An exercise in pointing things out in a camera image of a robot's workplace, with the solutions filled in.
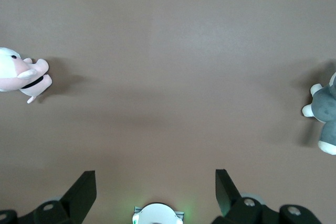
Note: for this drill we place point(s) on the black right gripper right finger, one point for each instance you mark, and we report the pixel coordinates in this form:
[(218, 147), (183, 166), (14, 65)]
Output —
[(231, 197)]

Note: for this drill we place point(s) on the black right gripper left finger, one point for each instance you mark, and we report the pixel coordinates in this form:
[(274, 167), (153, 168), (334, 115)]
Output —
[(76, 197)]

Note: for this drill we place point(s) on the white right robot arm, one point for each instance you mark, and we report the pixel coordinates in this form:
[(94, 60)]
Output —
[(157, 213)]

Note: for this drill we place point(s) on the grey white plush husky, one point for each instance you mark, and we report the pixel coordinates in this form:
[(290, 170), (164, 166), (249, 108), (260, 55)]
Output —
[(324, 103)]

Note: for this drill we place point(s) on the pale pink white plush dog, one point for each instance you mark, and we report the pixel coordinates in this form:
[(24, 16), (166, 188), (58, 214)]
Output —
[(18, 74)]

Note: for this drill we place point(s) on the brown table cover mat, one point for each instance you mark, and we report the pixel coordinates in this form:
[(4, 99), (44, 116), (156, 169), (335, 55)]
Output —
[(168, 51)]

